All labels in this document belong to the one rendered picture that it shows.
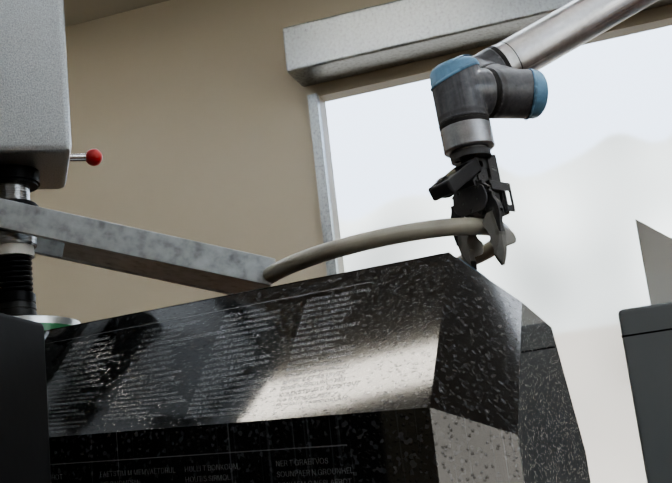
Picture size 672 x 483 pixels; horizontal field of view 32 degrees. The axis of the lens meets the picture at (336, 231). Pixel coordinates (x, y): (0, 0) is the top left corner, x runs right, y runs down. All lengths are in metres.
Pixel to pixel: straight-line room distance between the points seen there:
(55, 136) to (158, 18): 6.04
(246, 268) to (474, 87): 0.51
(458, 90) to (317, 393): 0.77
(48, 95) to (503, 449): 1.02
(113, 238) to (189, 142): 5.62
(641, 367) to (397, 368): 1.22
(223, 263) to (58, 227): 0.28
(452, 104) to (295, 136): 5.31
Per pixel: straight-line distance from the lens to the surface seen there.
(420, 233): 1.93
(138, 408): 1.61
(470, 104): 2.05
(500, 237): 1.98
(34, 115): 2.02
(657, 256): 2.71
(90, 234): 2.01
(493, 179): 2.07
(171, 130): 7.70
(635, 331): 2.62
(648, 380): 2.61
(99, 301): 7.66
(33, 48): 2.06
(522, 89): 2.13
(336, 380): 1.48
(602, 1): 2.39
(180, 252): 2.01
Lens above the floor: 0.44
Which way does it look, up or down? 15 degrees up
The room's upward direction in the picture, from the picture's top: 6 degrees counter-clockwise
